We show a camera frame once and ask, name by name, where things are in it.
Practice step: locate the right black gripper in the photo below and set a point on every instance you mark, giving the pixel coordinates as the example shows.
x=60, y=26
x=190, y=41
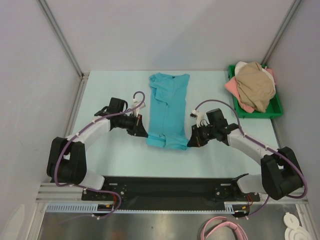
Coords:
x=199, y=135

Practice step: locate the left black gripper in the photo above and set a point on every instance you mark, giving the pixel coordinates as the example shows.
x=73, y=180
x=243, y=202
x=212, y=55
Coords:
x=137, y=129

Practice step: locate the teal polo shirt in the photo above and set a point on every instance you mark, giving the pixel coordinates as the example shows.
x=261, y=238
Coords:
x=167, y=111

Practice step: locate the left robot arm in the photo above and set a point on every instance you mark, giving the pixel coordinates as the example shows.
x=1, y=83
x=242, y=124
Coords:
x=67, y=162

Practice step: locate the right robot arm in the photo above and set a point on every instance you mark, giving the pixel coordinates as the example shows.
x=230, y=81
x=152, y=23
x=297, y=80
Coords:
x=279, y=174

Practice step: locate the pink shirt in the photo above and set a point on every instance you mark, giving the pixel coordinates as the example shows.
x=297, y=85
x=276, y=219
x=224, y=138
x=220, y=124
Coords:
x=233, y=86

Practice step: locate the green plastic bin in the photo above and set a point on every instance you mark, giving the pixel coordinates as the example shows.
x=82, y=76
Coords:
x=253, y=92

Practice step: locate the white shirt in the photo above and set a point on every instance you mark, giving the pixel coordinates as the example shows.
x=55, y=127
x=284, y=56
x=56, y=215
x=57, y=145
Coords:
x=265, y=69

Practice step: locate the white round plastic part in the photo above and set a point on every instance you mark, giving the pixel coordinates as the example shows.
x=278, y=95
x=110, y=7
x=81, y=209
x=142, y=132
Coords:
x=293, y=229

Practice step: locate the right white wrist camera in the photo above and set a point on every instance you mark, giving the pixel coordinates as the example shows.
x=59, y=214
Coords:
x=199, y=117

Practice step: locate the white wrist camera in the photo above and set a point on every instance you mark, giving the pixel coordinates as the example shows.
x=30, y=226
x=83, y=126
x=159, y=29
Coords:
x=137, y=106
x=199, y=117

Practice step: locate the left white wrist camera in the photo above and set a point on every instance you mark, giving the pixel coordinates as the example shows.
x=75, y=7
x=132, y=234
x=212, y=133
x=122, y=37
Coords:
x=137, y=106

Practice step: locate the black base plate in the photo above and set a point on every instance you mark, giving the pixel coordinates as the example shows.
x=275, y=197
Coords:
x=170, y=194

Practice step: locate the white slotted cable duct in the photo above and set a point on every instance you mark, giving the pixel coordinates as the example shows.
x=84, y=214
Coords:
x=95, y=208

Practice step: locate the aluminium front rail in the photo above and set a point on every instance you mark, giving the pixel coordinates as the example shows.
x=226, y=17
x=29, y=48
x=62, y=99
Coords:
x=50, y=193

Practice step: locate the left aluminium frame post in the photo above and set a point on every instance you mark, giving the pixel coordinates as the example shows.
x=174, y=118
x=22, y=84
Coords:
x=47, y=12

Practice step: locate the aluminium frame post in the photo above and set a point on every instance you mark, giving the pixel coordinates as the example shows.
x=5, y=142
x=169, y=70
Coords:
x=47, y=12
x=293, y=10

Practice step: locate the right aluminium frame post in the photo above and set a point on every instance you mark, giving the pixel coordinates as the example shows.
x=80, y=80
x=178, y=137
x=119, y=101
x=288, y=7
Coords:
x=293, y=10

